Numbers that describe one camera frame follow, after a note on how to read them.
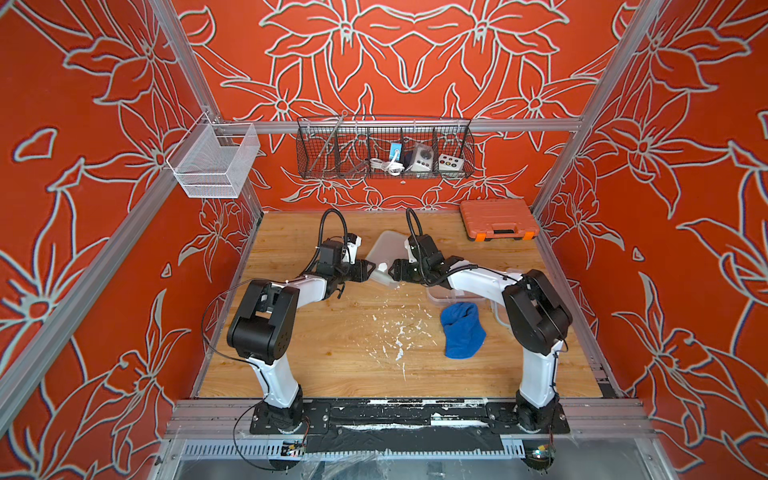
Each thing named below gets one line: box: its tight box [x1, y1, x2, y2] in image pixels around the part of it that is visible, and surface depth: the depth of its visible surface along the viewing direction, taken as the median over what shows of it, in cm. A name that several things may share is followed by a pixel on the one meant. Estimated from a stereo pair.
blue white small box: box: [389, 142, 403, 161], surface depth 85 cm
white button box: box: [438, 153, 465, 172], surface depth 96 cm
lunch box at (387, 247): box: [365, 231, 408, 289], surface depth 100 cm
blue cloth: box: [440, 302, 487, 360], surface depth 85 cm
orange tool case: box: [459, 198, 540, 242], surface depth 116 cm
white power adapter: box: [405, 144, 434, 172], surface depth 93 cm
